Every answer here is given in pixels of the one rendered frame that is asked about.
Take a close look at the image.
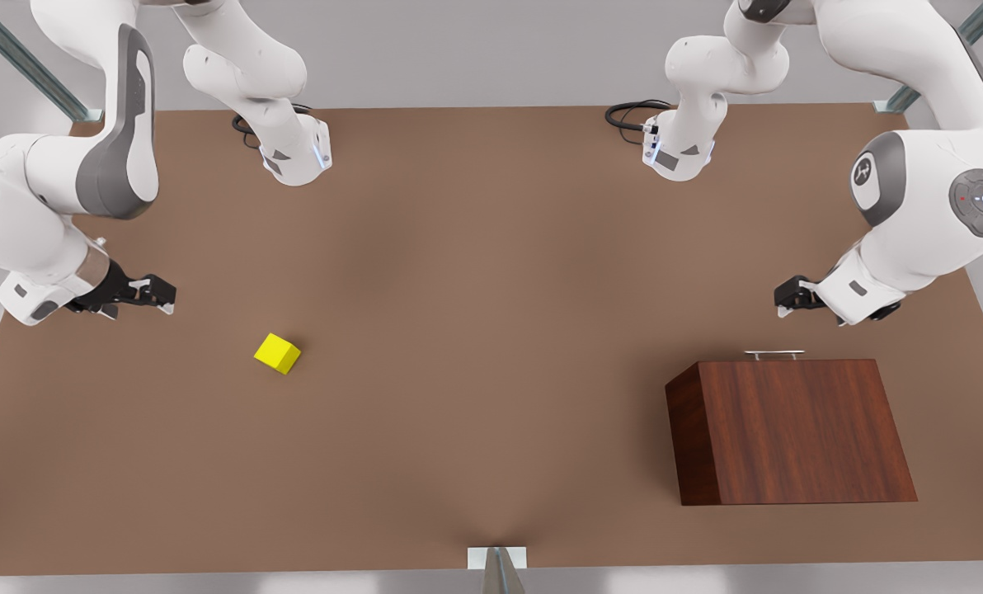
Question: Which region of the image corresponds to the yellow cube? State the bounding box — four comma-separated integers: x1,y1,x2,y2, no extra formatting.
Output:
253,332,302,376

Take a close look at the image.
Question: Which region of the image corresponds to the dark wooden cabinet box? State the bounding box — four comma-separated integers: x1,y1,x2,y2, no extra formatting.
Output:
666,358,920,507

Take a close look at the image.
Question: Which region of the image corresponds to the black right arm cable loop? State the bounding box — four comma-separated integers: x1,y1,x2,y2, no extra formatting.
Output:
231,104,313,150

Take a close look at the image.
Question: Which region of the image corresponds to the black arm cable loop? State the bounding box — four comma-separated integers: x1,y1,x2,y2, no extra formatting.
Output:
604,99,676,146
231,104,313,150

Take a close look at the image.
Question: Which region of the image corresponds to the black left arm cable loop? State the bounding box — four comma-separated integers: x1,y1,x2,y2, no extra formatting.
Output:
604,99,676,146

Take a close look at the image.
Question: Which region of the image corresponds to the silver frame post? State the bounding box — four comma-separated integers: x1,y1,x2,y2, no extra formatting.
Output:
873,0,983,115
0,0,104,124
468,545,529,594

